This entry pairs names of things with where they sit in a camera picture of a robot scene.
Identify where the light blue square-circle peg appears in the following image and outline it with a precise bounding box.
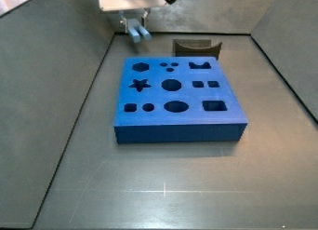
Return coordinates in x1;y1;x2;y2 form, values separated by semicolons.
126;19;150;43

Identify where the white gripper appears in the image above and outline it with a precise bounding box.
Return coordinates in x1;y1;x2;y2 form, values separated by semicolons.
97;0;166;27

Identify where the black curved fixture stand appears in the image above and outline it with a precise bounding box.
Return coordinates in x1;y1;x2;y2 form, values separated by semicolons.
172;39;221;59

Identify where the blue foam shape-sorter block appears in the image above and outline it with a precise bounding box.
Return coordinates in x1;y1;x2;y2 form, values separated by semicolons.
113;57;248;143

